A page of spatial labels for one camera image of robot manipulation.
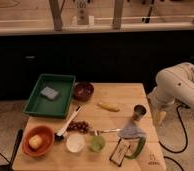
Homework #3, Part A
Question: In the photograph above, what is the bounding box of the metal spoon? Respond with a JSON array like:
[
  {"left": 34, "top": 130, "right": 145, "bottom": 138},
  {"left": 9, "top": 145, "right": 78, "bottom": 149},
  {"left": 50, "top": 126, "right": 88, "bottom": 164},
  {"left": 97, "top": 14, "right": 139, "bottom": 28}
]
[{"left": 90, "top": 128, "right": 121, "bottom": 136}]

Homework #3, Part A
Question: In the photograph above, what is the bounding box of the yellow banana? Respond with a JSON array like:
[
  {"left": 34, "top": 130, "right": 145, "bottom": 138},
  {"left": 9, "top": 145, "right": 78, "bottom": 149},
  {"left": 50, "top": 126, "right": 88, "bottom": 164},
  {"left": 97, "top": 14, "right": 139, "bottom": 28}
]
[{"left": 97, "top": 102, "right": 119, "bottom": 112}]

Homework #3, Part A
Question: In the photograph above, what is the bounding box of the blue grey cloth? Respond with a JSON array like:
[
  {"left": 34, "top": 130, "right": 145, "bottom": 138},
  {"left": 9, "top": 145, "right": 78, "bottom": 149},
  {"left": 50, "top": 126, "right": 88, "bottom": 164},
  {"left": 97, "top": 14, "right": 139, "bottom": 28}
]
[{"left": 118, "top": 121, "right": 146, "bottom": 139}]

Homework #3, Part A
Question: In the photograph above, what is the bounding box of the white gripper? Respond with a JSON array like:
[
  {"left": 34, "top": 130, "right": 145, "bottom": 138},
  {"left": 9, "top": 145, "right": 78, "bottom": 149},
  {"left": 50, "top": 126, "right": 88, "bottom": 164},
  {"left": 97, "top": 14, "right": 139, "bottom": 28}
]
[{"left": 147, "top": 92, "right": 174, "bottom": 126}]

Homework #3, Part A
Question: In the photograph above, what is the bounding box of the green plastic tray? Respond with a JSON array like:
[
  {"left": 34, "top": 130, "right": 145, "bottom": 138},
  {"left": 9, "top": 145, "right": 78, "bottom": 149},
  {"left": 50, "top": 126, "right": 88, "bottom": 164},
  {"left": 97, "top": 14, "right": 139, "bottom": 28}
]
[{"left": 23, "top": 74, "right": 76, "bottom": 118}]

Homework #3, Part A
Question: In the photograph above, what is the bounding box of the yellow fruit in bowl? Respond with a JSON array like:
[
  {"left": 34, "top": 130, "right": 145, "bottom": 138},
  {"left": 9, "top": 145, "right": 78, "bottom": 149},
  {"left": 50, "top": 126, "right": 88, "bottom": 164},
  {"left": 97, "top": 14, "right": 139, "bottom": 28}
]
[{"left": 29, "top": 135, "right": 43, "bottom": 150}]

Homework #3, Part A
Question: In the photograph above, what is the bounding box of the black cable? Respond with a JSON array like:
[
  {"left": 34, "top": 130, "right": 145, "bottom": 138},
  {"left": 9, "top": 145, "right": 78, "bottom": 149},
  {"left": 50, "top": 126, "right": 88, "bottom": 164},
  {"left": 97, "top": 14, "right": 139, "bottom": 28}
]
[{"left": 158, "top": 104, "right": 190, "bottom": 155}]

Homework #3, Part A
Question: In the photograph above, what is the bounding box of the bunch of dark grapes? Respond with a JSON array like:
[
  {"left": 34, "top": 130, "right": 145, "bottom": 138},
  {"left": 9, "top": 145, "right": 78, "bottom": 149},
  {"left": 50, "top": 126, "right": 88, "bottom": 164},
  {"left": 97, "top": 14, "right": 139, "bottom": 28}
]
[{"left": 67, "top": 121, "right": 89, "bottom": 133}]

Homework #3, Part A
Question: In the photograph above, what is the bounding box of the dark red bowl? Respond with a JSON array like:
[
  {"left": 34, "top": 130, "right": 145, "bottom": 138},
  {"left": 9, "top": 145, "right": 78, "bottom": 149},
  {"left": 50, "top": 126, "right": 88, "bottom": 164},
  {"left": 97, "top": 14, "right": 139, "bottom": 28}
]
[{"left": 73, "top": 82, "right": 94, "bottom": 101}]

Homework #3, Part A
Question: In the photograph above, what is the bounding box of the green small cup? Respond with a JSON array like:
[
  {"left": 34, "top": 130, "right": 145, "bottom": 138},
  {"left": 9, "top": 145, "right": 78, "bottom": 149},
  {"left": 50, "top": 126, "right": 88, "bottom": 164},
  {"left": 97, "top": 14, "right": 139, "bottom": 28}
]
[{"left": 90, "top": 136, "right": 105, "bottom": 152}]

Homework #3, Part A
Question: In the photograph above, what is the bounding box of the orange bowl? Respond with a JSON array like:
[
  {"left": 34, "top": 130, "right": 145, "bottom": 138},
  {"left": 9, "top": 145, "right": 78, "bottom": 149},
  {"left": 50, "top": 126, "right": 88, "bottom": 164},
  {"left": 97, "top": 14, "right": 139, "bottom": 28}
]
[{"left": 22, "top": 125, "right": 54, "bottom": 157}]

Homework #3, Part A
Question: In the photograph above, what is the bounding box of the white small bowl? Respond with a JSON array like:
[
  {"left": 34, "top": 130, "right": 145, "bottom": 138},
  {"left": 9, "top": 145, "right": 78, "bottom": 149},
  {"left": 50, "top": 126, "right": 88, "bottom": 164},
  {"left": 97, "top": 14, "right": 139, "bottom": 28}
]
[{"left": 66, "top": 133, "right": 85, "bottom": 153}]

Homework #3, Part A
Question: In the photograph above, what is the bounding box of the metal cup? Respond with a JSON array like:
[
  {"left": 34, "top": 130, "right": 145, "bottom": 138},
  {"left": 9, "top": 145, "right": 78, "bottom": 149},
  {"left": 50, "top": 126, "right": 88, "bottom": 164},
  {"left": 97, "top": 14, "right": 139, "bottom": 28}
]
[{"left": 133, "top": 105, "right": 147, "bottom": 121}]

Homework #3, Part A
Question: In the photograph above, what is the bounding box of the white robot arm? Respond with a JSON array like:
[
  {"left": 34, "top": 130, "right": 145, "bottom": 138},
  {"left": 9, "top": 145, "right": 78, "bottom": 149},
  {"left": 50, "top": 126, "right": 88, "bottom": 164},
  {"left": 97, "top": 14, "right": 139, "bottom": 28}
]
[{"left": 147, "top": 62, "right": 194, "bottom": 126}]

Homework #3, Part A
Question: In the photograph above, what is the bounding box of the blue sponge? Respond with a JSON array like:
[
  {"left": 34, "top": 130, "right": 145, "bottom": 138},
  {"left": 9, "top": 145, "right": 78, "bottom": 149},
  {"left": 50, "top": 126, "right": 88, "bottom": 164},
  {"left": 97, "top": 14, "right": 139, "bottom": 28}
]
[{"left": 41, "top": 87, "right": 59, "bottom": 100}]

